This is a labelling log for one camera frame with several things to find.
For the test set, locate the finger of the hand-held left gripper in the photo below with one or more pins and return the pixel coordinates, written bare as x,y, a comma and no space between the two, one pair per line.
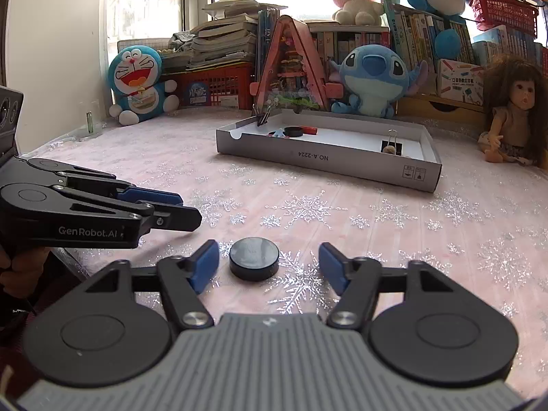
150,196
171,218

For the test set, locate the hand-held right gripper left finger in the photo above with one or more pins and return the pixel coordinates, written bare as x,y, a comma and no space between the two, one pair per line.
207,265

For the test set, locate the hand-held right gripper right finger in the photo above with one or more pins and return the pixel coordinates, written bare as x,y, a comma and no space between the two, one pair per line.
332,265

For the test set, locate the black round cap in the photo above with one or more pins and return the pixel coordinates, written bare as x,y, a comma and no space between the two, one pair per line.
253,261
293,130

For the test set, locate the white cardboard box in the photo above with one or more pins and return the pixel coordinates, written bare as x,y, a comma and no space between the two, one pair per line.
334,154

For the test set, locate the person's left hand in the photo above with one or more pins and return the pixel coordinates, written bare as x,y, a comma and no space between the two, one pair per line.
21,267

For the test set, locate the pink snowflake tablecloth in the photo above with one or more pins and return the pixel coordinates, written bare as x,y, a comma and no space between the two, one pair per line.
342,214

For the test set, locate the blue robot cat plush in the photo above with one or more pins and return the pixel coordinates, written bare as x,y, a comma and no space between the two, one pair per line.
139,85

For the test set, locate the red plastic crate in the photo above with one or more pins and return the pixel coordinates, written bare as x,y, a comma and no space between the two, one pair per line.
214,85

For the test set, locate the small beige object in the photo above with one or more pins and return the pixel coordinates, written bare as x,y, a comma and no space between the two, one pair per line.
388,149

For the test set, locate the black binder clip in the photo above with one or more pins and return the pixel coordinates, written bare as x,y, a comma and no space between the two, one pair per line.
394,141
262,117

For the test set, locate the small blue toy piece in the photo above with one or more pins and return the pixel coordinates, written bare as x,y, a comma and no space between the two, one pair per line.
277,133

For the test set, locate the red crayon piece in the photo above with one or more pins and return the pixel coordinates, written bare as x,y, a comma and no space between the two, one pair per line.
309,129

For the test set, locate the grey crumpled cloth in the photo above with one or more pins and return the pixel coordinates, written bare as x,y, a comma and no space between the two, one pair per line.
184,40

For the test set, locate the stack of worn books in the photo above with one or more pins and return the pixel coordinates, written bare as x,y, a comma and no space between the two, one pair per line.
227,38

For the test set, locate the row of thin blue books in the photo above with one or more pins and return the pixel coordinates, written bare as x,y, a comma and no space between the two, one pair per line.
265,47

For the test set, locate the wooden drawer box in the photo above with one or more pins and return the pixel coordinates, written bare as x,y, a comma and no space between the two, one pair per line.
441,109

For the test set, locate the blue alien plush toy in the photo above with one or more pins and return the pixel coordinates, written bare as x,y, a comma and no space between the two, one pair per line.
374,77

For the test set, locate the pink triangular toy package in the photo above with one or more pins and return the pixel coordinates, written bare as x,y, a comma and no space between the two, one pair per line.
295,64

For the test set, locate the colourful stationery box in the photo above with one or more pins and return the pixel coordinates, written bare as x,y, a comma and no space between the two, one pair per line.
460,81

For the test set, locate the brown-haired baby doll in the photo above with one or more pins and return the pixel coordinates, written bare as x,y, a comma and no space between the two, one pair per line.
513,107

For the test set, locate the row of upright books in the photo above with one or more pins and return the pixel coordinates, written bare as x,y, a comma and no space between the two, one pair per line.
411,30

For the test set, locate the red plastic basket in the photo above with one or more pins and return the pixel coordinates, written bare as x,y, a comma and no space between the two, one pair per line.
503,13

